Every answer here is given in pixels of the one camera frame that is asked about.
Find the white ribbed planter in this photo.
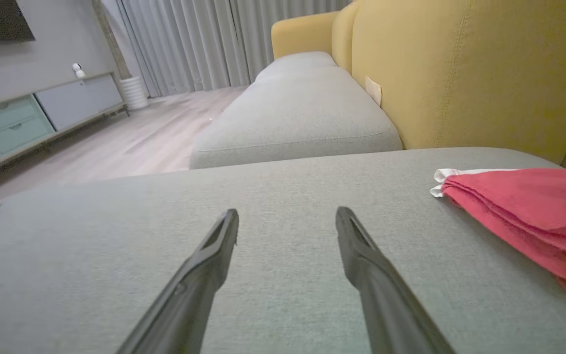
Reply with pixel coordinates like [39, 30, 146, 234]
[118, 75, 149, 111]

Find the grey pleated curtain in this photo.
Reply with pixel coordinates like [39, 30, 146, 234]
[101, 0, 355, 98]

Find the plain red garment white trim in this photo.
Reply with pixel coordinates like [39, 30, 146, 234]
[429, 167, 566, 297]

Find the grey and green TV cabinet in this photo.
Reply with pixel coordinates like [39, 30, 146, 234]
[0, 71, 130, 180]

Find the long grey sofa seat cushion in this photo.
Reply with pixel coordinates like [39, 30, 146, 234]
[190, 65, 404, 170]

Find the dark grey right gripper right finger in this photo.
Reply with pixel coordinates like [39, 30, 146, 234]
[335, 206, 456, 354]

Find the cream sofa label tag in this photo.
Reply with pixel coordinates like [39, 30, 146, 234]
[365, 75, 383, 107]

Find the yellow sofa armrest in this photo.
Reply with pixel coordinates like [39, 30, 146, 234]
[271, 11, 340, 60]

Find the large grey sofa chaise cushion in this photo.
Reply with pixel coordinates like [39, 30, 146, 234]
[0, 147, 566, 354]

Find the narrow yellow sofa backrest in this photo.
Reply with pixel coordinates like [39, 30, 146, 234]
[331, 0, 362, 74]

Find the short grey sofa seat cushion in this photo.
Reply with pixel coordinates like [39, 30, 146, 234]
[255, 51, 338, 83]

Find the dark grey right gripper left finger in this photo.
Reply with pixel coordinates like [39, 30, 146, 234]
[116, 208, 240, 354]

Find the wide yellow sofa backrest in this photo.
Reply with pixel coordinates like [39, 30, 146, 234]
[351, 0, 566, 165]

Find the brown plant trunk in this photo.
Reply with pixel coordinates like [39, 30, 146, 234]
[91, 0, 132, 80]

